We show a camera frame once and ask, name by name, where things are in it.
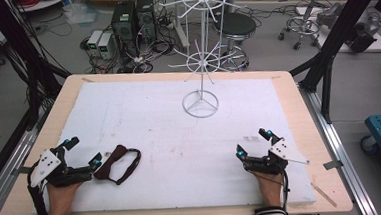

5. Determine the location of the black round stool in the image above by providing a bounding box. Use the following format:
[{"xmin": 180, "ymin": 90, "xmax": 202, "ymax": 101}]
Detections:
[{"xmin": 212, "ymin": 9, "xmax": 260, "ymax": 73}]

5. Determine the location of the black metal frame post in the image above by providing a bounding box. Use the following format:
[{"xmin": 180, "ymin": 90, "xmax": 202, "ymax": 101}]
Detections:
[
  {"xmin": 0, "ymin": 0, "xmax": 74, "ymax": 131},
  {"xmin": 284, "ymin": 0, "xmax": 381, "ymax": 126}
]

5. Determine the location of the white wire display rack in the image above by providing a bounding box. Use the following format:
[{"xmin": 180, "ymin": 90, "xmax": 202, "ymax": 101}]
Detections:
[{"xmin": 158, "ymin": 0, "xmax": 256, "ymax": 121}]

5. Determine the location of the tangle of floor cables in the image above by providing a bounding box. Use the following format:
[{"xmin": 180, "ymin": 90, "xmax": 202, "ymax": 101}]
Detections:
[{"xmin": 78, "ymin": 7, "xmax": 184, "ymax": 78}]

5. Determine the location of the right hand-held gripper black cable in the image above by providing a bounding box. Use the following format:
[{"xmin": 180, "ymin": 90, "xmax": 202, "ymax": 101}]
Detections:
[{"xmin": 279, "ymin": 169, "xmax": 293, "ymax": 214}]

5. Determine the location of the clear plastic bag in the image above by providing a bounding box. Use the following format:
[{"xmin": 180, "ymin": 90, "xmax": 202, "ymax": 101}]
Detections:
[{"xmin": 62, "ymin": 0, "xmax": 101, "ymax": 27}]

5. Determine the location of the chrome swivel stool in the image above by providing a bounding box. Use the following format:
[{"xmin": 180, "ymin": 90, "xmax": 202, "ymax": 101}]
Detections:
[{"xmin": 275, "ymin": 0, "xmax": 348, "ymax": 52}]

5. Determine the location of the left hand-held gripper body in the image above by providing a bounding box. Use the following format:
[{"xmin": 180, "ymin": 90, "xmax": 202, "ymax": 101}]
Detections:
[{"xmin": 27, "ymin": 144, "xmax": 95, "ymax": 190}]

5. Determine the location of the grey tape strip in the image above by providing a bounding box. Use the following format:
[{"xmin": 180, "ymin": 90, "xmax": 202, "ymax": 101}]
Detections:
[
  {"xmin": 322, "ymin": 159, "xmax": 345, "ymax": 172},
  {"xmin": 10, "ymin": 164, "xmax": 34, "ymax": 177}
]

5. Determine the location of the black computer tower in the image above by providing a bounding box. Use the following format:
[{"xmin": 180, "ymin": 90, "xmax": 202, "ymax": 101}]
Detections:
[
  {"xmin": 134, "ymin": 0, "xmax": 158, "ymax": 46},
  {"xmin": 109, "ymin": 0, "xmax": 140, "ymax": 58}
]

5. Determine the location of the thin wooden stick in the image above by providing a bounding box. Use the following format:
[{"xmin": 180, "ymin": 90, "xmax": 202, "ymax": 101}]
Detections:
[{"xmin": 309, "ymin": 180, "xmax": 338, "ymax": 210}]

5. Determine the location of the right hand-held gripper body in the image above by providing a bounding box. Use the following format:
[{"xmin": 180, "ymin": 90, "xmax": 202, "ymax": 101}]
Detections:
[{"xmin": 240, "ymin": 133, "xmax": 311, "ymax": 178}]

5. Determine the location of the dark red fabric headband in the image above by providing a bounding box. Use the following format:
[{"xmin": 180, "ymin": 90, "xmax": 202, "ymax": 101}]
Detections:
[{"xmin": 92, "ymin": 143, "xmax": 144, "ymax": 187}]

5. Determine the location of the aluminium rail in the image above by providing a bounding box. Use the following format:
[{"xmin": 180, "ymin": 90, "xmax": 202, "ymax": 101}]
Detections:
[
  {"xmin": 297, "ymin": 81, "xmax": 380, "ymax": 215},
  {"xmin": 0, "ymin": 97, "xmax": 63, "ymax": 215}
]

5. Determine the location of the grey bench power supply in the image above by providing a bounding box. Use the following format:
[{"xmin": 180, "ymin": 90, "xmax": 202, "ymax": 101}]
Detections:
[
  {"xmin": 86, "ymin": 29, "xmax": 105, "ymax": 52},
  {"xmin": 96, "ymin": 32, "xmax": 115, "ymax": 61}
]

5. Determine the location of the person's left hand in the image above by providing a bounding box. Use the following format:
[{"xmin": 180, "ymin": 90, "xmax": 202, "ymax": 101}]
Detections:
[{"xmin": 44, "ymin": 180, "xmax": 87, "ymax": 215}]

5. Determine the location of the grey machine on platform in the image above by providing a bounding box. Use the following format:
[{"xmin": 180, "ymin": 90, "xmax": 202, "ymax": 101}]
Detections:
[{"xmin": 314, "ymin": 0, "xmax": 381, "ymax": 57}]

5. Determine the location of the white floor platform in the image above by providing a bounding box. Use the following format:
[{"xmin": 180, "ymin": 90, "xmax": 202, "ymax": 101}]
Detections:
[{"xmin": 295, "ymin": 1, "xmax": 381, "ymax": 59}]

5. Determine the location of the person's right hand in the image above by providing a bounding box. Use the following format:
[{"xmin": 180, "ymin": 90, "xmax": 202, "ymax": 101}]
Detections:
[{"xmin": 251, "ymin": 168, "xmax": 286, "ymax": 210}]

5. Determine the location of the white round table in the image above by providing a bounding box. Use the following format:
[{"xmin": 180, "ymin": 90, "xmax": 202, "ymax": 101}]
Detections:
[{"xmin": 14, "ymin": 0, "xmax": 70, "ymax": 13}]

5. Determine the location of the white foam mat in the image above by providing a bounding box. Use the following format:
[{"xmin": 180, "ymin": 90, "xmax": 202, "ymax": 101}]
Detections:
[{"xmin": 26, "ymin": 67, "xmax": 319, "ymax": 215}]

